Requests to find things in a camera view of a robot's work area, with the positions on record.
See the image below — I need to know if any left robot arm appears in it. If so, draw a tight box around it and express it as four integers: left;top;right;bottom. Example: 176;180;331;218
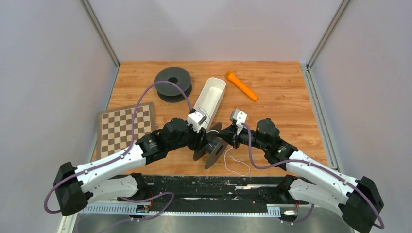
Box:
51;118;213;216

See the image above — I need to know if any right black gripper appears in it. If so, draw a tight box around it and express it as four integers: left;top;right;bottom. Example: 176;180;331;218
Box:
215;124;268;151

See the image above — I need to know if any aluminium frame post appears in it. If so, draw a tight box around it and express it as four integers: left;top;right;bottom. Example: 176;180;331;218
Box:
80;0;120;70
306;0;352;70

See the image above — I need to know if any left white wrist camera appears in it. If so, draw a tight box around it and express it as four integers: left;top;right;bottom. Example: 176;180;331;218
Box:
187;110;208;133

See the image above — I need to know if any wooden chessboard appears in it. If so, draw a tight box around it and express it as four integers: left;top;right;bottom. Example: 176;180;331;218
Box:
95;102;157;160

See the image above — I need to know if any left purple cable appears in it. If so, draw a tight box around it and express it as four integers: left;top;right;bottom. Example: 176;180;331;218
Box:
43;80;194;215

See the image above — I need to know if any purple cable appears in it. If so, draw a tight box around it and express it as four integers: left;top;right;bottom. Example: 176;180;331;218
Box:
241;122;385;230
43;80;194;215

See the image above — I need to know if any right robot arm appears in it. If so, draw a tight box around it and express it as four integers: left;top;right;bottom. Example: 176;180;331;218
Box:
216;118;385;233

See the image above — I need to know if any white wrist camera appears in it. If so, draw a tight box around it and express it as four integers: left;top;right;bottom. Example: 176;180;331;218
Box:
187;110;208;133
230;108;247;135

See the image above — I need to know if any right aluminium frame post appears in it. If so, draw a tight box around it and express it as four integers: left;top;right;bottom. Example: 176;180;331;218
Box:
306;0;352;70

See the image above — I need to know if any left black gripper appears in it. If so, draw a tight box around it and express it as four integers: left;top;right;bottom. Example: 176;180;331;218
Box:
168;120;210;152

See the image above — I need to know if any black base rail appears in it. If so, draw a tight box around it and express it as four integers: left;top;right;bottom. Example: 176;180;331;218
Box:
69;175;332;217

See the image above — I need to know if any orange flashlight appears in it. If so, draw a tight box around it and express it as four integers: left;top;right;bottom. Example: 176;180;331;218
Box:
225;71;258;101

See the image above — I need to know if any left aluminium frame post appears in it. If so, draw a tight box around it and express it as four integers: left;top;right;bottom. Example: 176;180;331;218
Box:
80;0;120;70

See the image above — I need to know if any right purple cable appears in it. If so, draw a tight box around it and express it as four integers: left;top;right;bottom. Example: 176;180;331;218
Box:
241;122;385;230

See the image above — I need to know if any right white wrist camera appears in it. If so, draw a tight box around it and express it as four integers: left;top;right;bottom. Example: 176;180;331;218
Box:
230;108;247;135

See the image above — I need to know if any white oblong tray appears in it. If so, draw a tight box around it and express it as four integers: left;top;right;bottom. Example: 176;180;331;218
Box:
193;77;226;131

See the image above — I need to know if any black spool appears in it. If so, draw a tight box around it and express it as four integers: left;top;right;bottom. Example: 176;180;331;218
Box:
154;67;192;103
193;122;228;169

